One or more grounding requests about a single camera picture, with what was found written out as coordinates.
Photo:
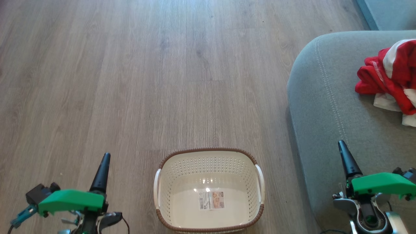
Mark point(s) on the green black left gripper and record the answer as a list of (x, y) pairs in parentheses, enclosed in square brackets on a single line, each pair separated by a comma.
[(71, 201)]

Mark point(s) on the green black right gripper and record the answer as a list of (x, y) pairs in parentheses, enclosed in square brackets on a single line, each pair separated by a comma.
[(380, 185)]

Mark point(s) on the red and white garment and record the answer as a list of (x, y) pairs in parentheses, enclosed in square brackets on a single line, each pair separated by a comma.
[(396, 74)]

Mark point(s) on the grey fabric sofa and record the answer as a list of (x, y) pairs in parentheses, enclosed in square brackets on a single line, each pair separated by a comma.
[(325, 113)]

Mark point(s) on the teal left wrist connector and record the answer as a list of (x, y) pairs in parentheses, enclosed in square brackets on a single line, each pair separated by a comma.
[(22, 214)]

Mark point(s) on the cream laundry basket brown rim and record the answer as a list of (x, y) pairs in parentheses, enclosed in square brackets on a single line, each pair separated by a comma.
[(208, 165)]

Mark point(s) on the white paper label sticker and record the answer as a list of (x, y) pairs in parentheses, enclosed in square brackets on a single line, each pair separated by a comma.
[(211, 200)]

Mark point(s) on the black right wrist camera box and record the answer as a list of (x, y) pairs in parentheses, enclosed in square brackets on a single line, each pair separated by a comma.
[(408, 174)]

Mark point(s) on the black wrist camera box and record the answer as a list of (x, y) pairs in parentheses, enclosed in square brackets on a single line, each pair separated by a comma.
[(408, 174), (37, 193)]

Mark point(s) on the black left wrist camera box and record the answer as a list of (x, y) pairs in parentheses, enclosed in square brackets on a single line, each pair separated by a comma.
[(37, 193)]

